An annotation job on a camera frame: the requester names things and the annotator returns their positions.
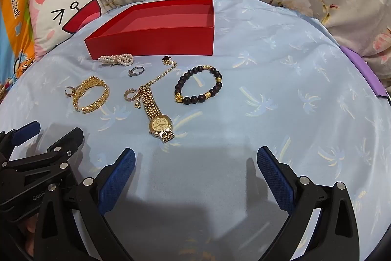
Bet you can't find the gold chain bracelet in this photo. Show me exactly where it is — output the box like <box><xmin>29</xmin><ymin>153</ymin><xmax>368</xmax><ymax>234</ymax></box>
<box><xmin>73</xmin><ymin>76</ymin><xmax>110</xmax><ymax>113</ymax></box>

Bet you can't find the gold hoop earring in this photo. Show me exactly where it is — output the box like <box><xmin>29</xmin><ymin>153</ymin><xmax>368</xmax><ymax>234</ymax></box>
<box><xmin>124</xmin><ymin>88</ymin><xmax>139</xmax><ymax>102</ymax></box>
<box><xmin>64</xmin><ymin>85</ymin><xmax>80</xmax><ymax>98</ymax></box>

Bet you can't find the light blue palm-print sheet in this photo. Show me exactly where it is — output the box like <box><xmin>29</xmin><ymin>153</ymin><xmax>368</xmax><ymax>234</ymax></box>
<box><xmin>0</xmin><ymin>0</ymin><xmax>391</xmax><ymax>261</ymax></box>

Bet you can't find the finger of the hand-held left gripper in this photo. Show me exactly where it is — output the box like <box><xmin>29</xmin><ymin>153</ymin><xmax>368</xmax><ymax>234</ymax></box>
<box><xmin>0</xmin><ymin>127</ymin><xmax>84</xmax><ymax>185</ymax></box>
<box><xmin>0</xmin><ymin>121</ymin><xmax>41</xmax><ymax>164</ymax></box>

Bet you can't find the red cardboard box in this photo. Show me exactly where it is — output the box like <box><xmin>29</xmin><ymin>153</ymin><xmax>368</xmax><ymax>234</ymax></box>
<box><xmin>84</xmin><ymin>0</ymin><xmax>215</xmax><ymax>60</ymax></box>

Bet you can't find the white pink cat pillow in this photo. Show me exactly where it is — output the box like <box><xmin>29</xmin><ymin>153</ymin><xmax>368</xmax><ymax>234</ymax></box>
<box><xmin>28</xmin><ymin>0</ymin><xmax>103</xmax><ymax>57</ymax></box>

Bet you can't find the gold wristwatch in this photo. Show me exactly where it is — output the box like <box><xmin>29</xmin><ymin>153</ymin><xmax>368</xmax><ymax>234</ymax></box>
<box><xmin>139</xmin><ymin>85</ymin><xmax>175</xmax><ymax>144</ymax></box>

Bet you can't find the purple flat object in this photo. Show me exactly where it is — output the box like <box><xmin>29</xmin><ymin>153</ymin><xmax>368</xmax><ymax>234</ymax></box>
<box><xmin>340</xmin><ymin>45</ymin><xmax>388</xmax><ymax>100</ymax></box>

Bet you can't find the gold necklace black clover pendant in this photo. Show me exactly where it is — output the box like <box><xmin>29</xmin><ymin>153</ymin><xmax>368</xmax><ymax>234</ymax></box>
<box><xmin>134</xmin><ymin>56</ymin><xmax>178</xmax><ymax>109</ymax></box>

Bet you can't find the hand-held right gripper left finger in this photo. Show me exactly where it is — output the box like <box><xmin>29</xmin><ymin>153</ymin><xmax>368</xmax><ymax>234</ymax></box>
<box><xmin>33</xmin><ymin>148</ymin><xmax>136</xmax><ymax>261</ymax></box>

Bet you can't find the person's left hand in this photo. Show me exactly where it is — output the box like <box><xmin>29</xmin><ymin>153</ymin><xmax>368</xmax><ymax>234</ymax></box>
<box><xmin>24</xmin><ymin>214</ymin><xmax>39</xmax><ymax>258</ymax></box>

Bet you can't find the colourful cartoon blanket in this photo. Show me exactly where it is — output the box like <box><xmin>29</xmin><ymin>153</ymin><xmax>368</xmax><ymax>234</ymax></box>
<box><xmin>0</xmin><ymin>0</ymin><xmax>55</xmax><ymax>98</ymax></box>

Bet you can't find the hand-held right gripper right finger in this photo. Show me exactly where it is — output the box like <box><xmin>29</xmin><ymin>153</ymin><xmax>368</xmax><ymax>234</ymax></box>
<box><xmin>257</xmin><ymin>146</ymin><xmax>361</xmax><ymax>261</ymax></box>

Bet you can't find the pearl bracelet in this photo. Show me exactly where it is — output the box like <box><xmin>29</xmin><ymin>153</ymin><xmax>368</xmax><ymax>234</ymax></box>
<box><xmin>100</xmin><ymin>53</ymin><xmax>135</xmax><ymax>67</ymax></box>

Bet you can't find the dark bead bracelet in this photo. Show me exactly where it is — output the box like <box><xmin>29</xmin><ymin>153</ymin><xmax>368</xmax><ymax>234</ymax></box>
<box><xmin>174</xmin><ymin>65</ymin><xmax>223</xmax><ymax>105</ymax></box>

